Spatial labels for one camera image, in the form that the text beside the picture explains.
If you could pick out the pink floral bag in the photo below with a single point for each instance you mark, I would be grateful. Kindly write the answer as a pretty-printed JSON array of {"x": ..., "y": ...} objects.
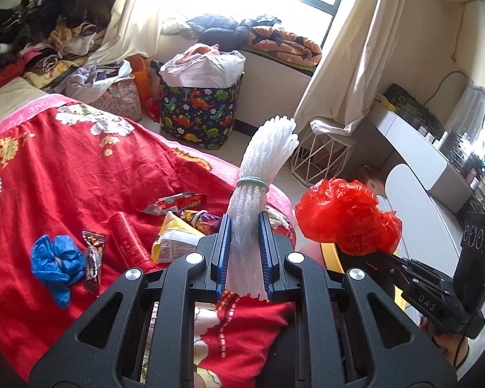
[{"x": 119, "y": 99}]

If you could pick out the dark blue jacket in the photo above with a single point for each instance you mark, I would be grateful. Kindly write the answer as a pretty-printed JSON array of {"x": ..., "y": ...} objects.
[{"x": 222, "y": 28}]

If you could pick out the dinosaur print storage basket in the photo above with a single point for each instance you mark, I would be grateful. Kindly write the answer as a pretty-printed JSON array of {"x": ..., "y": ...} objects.
[{"x": 194, "y": 109}]

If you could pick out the pile of dark clothes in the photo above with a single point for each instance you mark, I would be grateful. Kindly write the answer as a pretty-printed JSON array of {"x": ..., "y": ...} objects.
[{"x": 56, "y": 8}]

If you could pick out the orange bag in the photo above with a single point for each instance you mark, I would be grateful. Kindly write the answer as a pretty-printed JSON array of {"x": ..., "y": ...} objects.
[{"x": 140, "y": 76}]

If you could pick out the white drawer cabinet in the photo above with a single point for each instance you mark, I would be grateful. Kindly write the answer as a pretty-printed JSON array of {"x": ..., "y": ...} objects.
[{"x": 408, "y": 194}]

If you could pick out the black framed window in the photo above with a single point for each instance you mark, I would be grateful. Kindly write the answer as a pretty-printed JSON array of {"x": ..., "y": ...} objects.
[{"x": 327, "y": 6}]

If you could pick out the brown patterned blanket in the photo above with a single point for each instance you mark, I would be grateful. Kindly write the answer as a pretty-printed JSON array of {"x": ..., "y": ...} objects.
[{"x": 52, "y": 66}]

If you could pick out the red floral blanket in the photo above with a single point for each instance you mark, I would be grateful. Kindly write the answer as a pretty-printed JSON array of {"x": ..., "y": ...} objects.
[{"x": 85, "y": 178}]

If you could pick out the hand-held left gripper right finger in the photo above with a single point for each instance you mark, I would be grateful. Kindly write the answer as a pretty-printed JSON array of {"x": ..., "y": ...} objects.
[{"x": 267, "y": 254}]

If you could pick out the white foam net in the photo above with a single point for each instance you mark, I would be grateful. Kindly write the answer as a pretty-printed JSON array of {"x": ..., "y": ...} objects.
[{"x": 246, "y": 218}]

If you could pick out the white cloth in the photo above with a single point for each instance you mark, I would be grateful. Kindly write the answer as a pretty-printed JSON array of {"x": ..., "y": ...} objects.
[{"x": 173, "y": 28}]

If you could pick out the yellow snack packet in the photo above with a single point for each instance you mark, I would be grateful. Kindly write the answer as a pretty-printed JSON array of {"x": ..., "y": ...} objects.
[{"x": 173, "y": 242}]

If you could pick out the orange cloth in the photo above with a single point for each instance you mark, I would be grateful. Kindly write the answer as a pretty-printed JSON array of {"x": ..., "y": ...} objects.
[{"x": 202, "y": 50}]

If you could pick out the brown snack wrapper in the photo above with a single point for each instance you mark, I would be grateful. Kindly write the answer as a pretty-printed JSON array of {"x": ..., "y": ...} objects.
[{"x": 92, "y": 262}]

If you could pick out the wavy frame mirror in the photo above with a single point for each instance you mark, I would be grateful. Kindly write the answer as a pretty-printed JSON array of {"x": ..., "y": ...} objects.
[{"x": 469, "y": 113}]

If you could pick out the dark acrylic organizer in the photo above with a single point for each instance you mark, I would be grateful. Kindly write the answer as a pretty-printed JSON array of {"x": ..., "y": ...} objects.
[{"x": 460, "y": 153}]

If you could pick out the white vanity desk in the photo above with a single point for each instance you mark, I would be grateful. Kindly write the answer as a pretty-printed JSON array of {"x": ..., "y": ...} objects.
[{"x": 412, "y": 145}]

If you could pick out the large white bag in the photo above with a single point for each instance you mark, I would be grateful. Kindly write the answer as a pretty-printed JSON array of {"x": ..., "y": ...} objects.
[{"x": 202, "y": 68}]

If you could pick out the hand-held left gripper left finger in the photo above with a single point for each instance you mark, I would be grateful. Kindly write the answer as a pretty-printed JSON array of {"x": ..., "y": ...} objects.
[{"x": 222, "y": 254}]

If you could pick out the dark red cloth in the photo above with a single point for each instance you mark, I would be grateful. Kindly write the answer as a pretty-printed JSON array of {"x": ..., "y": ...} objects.
[{"x": 0, "y": 79}]

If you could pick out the red plastic bag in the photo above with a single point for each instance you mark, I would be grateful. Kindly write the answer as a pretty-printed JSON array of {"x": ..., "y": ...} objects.
[{"x": 343, "y": 214}]

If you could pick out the red tube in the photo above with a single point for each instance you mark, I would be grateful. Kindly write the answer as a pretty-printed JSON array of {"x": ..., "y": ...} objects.
[{"x": 125, "y": 238}]

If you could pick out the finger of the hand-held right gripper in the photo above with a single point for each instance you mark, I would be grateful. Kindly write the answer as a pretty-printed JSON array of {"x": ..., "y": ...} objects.
[
  {"x": 420, "y": 270},
  {"x": 382, "y": 275}
]

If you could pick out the green rubber band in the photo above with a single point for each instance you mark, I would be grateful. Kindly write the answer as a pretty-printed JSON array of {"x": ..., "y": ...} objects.
[{"x": 252, "y": 182}]

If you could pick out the black bag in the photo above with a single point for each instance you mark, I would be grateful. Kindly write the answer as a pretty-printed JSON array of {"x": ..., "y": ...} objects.
[{"x": 412, "y": 107}]

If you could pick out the purple snack wrapper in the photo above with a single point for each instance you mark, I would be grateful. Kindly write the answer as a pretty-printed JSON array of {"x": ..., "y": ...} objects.
[{"x": 206, "y": 222}]

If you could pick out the lavender and white clothes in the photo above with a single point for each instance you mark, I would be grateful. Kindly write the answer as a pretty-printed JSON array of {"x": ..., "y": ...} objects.
[{"x": 85, "y": 81}]

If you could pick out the red snack packet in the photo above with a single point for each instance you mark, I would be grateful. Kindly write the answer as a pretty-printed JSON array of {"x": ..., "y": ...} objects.
[{"x": 173, "y": 204}]

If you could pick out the person's right hand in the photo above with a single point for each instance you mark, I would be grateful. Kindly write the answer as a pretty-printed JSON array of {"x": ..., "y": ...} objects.
[{"x": 448, "y": 349}]

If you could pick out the beige bed sheet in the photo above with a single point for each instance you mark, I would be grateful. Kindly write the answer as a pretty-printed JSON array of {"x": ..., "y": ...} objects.
[{"x": 8, "y": 97}]

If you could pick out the cream curtain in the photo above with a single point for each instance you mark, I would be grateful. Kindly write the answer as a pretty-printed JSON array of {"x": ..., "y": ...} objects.
[
  {"x": 355, "y": 48},
  {"x": 133, "y": 16}
]

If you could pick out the crumpled blue plastic glove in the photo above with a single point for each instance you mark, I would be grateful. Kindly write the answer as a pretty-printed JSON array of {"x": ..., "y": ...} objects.
[{"x": 44, "y": 258}]

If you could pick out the orange patterned quilt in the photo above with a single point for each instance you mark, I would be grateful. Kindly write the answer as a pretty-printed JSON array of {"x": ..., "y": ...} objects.
[{"x": 283, "y": 44}]

